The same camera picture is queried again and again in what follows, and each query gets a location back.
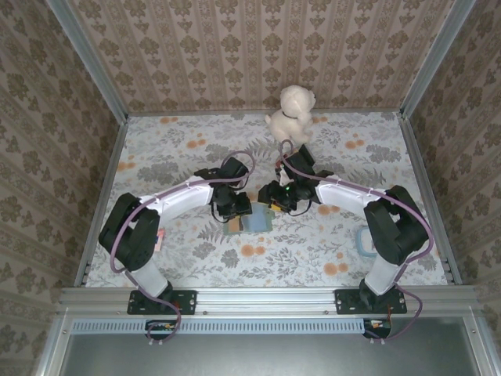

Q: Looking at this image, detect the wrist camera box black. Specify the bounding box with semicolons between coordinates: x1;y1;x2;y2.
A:
287;150;315;179
220;155;251;182

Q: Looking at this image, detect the thin aluminium table edge strip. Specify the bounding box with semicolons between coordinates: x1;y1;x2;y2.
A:
127;109;402;118

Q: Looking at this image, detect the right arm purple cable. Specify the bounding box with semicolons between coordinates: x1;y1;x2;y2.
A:
276;139;434;345

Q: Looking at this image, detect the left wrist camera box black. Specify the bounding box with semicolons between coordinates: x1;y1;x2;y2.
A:
220;155;251;182

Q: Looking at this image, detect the aluminium frame rail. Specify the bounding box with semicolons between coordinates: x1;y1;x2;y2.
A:
58;284;481;319

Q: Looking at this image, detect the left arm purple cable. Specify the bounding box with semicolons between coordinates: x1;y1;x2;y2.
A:
110;150;258;348

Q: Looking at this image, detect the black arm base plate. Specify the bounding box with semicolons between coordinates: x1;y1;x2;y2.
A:
128;288;197;316
335;288;408;316

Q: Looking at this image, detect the aluminium table side rail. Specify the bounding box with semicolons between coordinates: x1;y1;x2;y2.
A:
73;115;131;289
398;112;463;286

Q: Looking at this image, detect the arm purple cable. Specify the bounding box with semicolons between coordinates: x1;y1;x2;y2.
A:
276;139;434;345
110;150;258;348

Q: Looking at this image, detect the aluminium frame corner post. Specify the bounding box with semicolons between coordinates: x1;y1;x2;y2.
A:
44;0;131;123
398;0;478;121

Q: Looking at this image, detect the cream plush dog toy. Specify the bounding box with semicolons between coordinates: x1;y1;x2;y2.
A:
264;85;317;144

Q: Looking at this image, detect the green card holder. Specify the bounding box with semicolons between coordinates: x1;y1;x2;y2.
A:
224;201;276;237

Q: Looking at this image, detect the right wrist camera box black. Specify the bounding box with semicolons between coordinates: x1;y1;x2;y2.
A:
287;150;315;179

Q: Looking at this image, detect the grey metal panel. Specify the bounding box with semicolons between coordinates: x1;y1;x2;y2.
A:
58;332;482;376

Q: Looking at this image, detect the grey slotted cable duct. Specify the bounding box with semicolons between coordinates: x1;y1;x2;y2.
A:
72;316;392;335

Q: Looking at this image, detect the black connector module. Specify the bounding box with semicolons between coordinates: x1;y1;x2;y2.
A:
362;317;392;340
145;319;182;341

